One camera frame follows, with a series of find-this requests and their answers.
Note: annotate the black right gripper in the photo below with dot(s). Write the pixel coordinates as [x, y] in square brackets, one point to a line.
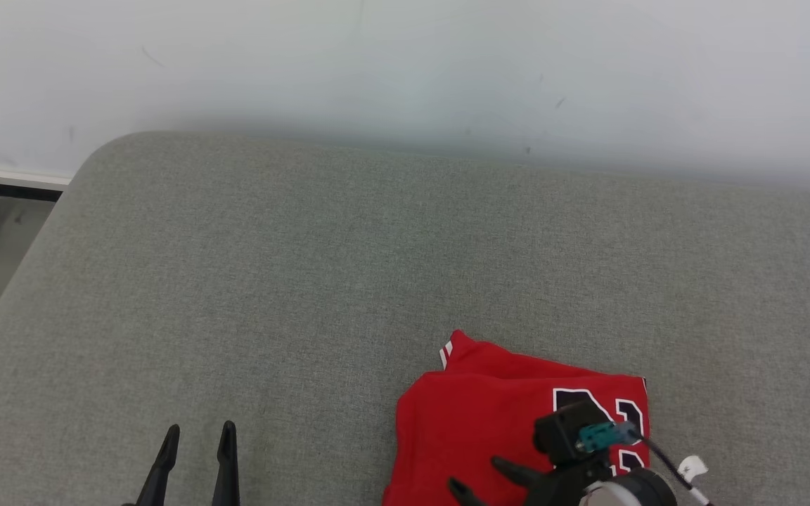
[560, 485]

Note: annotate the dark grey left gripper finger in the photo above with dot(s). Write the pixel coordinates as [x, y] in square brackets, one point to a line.
[162, 467]
[227, 467]

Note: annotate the red white basketball jersey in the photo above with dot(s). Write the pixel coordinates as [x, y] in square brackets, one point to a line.
[468, 422]

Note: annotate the white black baseboard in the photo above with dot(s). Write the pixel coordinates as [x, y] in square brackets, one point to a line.
[4, 183]

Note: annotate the teal right camera connector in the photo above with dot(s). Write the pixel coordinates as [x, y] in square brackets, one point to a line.
[605, 436]

